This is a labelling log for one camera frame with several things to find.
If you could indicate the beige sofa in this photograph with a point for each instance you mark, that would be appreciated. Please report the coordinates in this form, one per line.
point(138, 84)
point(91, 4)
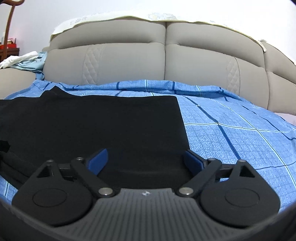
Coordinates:
point(195, 54)

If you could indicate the black pants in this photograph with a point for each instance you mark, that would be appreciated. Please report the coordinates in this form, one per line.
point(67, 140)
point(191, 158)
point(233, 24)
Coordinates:
point(144, 136)

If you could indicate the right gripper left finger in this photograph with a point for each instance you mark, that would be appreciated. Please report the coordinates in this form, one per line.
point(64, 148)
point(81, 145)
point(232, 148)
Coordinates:
point(97, 161)

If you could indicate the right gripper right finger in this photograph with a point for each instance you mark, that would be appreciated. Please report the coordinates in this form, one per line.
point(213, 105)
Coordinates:
point(194, 162)

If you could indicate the lavender sofa cover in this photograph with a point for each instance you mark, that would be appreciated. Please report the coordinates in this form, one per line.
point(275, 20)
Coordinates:
point(288, 117)

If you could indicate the white cloth on sofa back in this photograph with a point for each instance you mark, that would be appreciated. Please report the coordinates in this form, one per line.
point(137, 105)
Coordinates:
point(154, 17)

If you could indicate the white garment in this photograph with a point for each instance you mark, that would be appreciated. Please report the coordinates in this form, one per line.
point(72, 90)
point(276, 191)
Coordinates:
point(17, 59)

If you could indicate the blue plaid cloth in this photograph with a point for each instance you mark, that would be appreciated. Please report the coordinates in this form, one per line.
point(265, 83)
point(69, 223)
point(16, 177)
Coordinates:
point(216, 121)

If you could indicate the light blue garment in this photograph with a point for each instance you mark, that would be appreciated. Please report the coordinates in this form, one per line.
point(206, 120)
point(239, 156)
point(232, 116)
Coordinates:
point(33, 65)

